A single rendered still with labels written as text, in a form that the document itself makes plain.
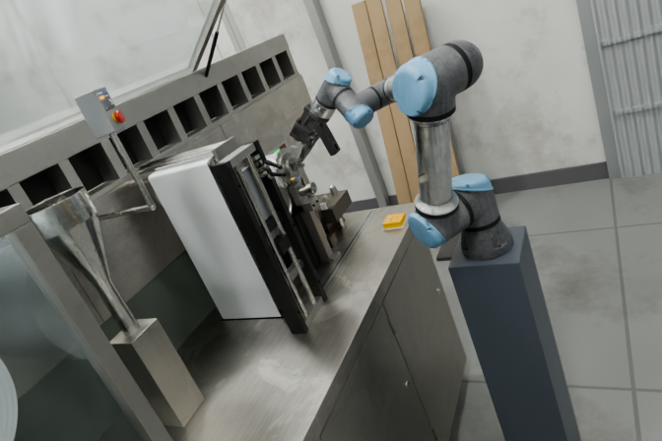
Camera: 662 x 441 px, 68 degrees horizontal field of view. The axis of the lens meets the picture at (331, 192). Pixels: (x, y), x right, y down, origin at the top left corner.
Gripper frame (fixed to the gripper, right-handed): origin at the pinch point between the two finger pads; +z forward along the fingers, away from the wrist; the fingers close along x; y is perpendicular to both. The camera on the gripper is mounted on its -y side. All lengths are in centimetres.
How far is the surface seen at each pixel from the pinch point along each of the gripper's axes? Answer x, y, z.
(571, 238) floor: -137, -137, 32
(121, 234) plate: 48, 28, 25
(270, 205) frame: 34.4, -4.6, -6.3
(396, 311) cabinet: 15, -55, 17
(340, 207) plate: -14.1, -19.1, 16.9
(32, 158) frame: 59, 51, 6
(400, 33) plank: -190, 18, 4
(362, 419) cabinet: 54, -58, 20
